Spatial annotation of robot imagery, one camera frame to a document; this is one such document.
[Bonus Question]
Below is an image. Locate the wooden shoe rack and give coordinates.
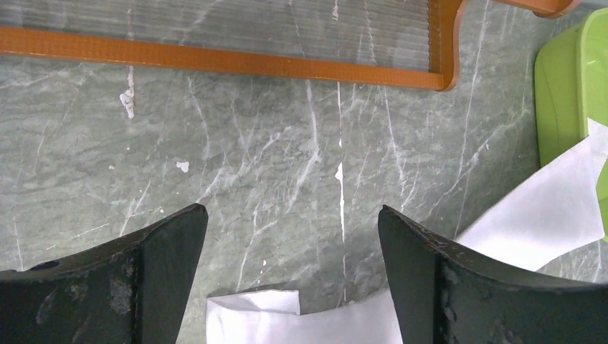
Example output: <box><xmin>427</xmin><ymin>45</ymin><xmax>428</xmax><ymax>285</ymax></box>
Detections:
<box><xmin>0</xmin><ymin>0</ymin><xmax>583</xmax><ymax>92</ymax></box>

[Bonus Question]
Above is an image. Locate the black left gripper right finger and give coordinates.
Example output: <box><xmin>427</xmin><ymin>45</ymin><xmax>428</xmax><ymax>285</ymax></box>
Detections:
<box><xmin>378</xmin><ymin>206</ymin><xmax>607</xmax><ymax>343</ymax></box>

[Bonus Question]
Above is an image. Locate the green plastic basin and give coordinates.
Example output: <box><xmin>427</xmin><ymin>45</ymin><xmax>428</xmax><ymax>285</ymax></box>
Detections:
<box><xmin>534</xmin><ymin>9</ymin><xmax>607</xmax><ymax>247</ymax></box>

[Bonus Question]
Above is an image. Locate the white shirt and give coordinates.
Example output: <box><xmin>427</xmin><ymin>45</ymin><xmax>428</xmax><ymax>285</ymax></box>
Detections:
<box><xmin>205</xmin><ymin>118</ymin><xmax>608</xmax><ymax>344</ymax></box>

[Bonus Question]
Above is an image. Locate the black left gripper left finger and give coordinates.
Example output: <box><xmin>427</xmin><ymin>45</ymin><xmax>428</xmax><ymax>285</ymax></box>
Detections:
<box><xmin>1</xmin><ymin>204</ymin><xmax>209</xmax><ymax>343</ymax></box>

